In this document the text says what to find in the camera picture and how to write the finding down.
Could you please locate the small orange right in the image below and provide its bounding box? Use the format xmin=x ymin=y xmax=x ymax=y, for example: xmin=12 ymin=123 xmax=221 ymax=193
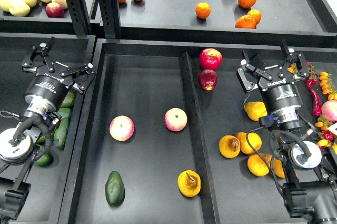
xmin=247 ymin=9 xmax=262 ymax=25

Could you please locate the red apple on shelf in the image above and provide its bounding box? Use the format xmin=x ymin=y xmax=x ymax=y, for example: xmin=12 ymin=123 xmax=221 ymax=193
xmin=45 ymin=2 xmax=64 ymax=18

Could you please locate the black perforated post left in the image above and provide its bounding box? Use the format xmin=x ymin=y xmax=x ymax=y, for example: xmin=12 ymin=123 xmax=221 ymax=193
xmin=66 ymin=0 xmax=92 ymax=35

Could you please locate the green avocado second row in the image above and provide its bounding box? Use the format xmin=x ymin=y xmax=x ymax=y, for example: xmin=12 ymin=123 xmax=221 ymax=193
xmin=57 ymin=108 xmax=72 ymax=119

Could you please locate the black perforated post right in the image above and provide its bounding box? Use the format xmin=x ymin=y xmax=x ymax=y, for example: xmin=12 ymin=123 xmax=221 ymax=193
xmin=98 ymin=0 xmax=122 ymax=40

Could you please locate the black perforated post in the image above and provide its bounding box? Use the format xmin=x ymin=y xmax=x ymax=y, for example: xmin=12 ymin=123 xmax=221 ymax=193
xmin=98 ymin=0 xmax=122 ymax=40
xmin=66 ymin=0 xmax=92 ymax=35

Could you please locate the red cherry tomato vine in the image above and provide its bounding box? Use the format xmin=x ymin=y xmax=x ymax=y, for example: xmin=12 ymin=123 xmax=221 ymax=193
xmin=306 ymin=61 xmax=318 ymax=86

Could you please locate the yellow apple front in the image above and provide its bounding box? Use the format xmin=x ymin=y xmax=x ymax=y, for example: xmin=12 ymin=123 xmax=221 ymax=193
xmin=8 ymin=0 xmax=31 ymax=17

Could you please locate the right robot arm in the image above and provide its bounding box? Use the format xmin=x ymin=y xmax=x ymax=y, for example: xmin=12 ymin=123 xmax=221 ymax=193
xmin=236 ymin=41 xmax=336 ymax=223

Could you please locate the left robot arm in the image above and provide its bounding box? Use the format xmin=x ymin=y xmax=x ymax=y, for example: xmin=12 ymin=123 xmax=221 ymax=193
xmin=1 ymin=37 xmax=95 ymax=223

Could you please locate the pink peach right edge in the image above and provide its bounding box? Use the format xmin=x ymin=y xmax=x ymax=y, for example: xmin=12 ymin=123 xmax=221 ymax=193
xmin=321 ymin=100 xmax=337 ymax=122

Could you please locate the yellow pear brown end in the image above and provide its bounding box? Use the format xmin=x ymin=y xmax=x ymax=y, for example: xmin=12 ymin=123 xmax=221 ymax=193
xmin=219 ymin=135 xmax=241 ymax=159

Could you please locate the orange cherry tomato vine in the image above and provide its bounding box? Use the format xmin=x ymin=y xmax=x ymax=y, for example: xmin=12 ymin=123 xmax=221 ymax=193
xmin=319 ymin=72 xmax=336 ymax=101
xmin=287 ymin=63 xmax=299 ymax=75

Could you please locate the dark green avocado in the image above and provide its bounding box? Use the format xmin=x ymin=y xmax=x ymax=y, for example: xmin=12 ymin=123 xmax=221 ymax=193
xmin=105 ymin=171 xmax=125 ymax=207

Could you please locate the orange cherry tomato vine right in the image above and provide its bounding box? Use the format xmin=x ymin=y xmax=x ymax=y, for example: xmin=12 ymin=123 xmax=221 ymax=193
xmin=319 ymin=72 xmax=336 ymax=101

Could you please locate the green avocado upright right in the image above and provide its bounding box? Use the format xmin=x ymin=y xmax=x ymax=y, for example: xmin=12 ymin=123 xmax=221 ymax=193
xmin=54 ymin=118 xmax=70 ymax=150

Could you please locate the green avocado top right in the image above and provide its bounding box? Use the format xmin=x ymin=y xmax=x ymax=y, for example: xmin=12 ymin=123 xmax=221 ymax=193
xmin=61 ymin=91 xmax=76 ymax=109

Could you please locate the black upper left shelf tray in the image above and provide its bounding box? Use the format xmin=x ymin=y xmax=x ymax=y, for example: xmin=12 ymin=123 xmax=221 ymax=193
xmin=0 ymin=0 xmax=98 ymax=36

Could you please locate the yellow apple far left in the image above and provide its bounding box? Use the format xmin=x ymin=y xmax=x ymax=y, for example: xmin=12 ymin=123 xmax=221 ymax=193
xmin=0 ymin=0 xmax=14 ymax=12

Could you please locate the green avocado centre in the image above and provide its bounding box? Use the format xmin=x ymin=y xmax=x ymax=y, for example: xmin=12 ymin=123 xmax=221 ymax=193
xmin=35 ymin=132 xmax=55 ymax=145

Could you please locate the orange cherry tomato vine left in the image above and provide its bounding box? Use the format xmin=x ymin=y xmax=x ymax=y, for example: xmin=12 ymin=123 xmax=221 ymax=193
xmin=287 ymin=63 xmax=299 ymax=75

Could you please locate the dark red apple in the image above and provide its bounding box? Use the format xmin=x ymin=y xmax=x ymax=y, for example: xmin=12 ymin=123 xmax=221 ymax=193
xmin=198 ymin=69 xmax=218 ymax=91

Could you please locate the white label card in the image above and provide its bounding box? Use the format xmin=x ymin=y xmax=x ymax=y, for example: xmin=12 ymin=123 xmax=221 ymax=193
xmin=328 ymin=123 xmax=337 ymax=135

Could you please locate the yellow pear with brown stem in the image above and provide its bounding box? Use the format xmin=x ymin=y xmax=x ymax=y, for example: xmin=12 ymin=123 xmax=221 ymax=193
xmin=177 ymin=170 xmax=201 ymax=198

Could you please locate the bright red apple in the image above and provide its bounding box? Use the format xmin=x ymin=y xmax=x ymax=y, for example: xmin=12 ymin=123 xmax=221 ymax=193
xmin=199 ymin=48 xmax=223 ymax=71

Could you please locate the mixed cherry tomatoes lower right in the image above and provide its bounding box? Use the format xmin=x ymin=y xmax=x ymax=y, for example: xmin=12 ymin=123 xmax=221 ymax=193
xmin=315 ymin=115 xmax=336 ymax=152

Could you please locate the pink apple left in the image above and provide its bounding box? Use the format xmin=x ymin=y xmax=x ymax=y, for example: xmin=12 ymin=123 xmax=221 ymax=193
xmin=110 ymin=115 xmax=134 ymax=141

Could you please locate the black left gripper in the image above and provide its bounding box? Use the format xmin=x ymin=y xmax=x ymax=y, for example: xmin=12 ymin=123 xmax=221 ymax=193
xmin=21 ymin=37 xmax=96 ymax=112

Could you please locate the yellow pear middle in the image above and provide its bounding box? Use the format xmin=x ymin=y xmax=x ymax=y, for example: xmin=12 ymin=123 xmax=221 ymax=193
xmin=235 ymin=132 xmax=262 ymax=155

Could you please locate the red chili pepper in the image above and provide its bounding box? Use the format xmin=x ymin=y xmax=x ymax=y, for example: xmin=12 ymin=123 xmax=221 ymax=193
xmin=306 ymin=79 xmax=322 ymax=116

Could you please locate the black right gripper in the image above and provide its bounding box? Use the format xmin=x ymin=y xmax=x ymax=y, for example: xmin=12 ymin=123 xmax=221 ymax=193
xmin=236 ymin=40 xmax=309 ymax=115

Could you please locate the orange front right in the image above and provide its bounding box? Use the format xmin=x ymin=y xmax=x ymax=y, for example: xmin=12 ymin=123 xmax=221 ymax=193
xmin=235 ymin=15 xmax=256 ymax=29

